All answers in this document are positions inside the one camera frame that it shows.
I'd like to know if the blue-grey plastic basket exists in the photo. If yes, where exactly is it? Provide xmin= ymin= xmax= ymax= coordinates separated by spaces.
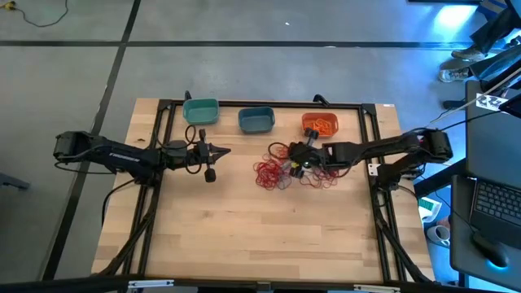
xmin=238 ymin=106 xmax=276 ymax=135

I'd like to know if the black aluminium table frame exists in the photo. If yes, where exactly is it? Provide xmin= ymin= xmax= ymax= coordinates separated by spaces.
xmin=91 ymin=97 xmax=436 ymax=293

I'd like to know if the orange rubber bands heap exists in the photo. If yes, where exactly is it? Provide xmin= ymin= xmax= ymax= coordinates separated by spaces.
xmin=304 ymin=117 xmax=336 ymax=136

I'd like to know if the white marker tag sheet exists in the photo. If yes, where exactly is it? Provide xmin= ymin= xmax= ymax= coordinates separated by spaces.
xmin=475 ymin=92 xmax=509 ymax=112

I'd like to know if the green white striped box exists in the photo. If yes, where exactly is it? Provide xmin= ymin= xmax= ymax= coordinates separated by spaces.
xmin=418 ymin=196 xmax=443 ymax=223

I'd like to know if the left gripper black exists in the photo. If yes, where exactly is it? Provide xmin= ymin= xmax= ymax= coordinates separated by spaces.
xmin=187 ymin=129 xmax=231 ymax=184

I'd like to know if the silver bracket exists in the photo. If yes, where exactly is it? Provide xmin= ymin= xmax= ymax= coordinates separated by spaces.
xmin=352 ymin=284 xmax=402 ymax=293
xmin=128 ymin=279 xmax=175 ymax=291

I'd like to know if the person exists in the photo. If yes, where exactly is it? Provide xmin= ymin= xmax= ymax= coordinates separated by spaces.
xmin=439 ymin=7 xmax=521 ymax=85

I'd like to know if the orange plastic basket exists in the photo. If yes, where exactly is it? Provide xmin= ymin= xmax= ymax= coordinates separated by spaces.
xmin=300 ymin=112 xmax=339 ymax=139

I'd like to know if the white rod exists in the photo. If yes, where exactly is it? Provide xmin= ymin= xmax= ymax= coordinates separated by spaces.
xmin=431 ymin=67 xmax=521 ymax=123

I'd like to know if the teal plastic basket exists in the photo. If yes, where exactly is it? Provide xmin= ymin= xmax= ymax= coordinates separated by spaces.
xmin=182 ymin=98 xmax=221 ymax=126

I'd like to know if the grey metal foot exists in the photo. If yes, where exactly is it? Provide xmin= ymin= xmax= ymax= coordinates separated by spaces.
xmin=0 ymin=173 xmax=32 ymax=192

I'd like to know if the person's white shoe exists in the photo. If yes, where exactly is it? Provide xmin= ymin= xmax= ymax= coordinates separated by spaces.
xmin=426 ymin=217 xmax=451 ymax=248

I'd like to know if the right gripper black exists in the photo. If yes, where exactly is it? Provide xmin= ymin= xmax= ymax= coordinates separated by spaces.
xmin=287 ymin=127 xmax=326 ymax=178

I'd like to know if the dark grey laptop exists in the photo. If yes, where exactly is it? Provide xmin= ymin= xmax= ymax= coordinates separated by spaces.
xmin=465 ymin=79 xmax=521 ymax=250

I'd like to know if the black cable bundle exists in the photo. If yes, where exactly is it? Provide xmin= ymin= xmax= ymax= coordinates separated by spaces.
xmin=418 ymin=109 xmax=501 ymax=135

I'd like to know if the grey side desk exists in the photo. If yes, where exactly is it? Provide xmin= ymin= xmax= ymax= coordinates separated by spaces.
xmin=449 ymin=174 xmax=521 ymax=292

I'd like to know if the black computer mouse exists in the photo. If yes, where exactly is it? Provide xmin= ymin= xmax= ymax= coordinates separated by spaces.
xmin=471 ymin=231 xmax=510 ymax=269

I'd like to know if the black floor cable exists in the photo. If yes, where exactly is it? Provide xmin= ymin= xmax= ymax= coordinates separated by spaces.
xmin=0 ymin=0 xmax=70 ymax=28

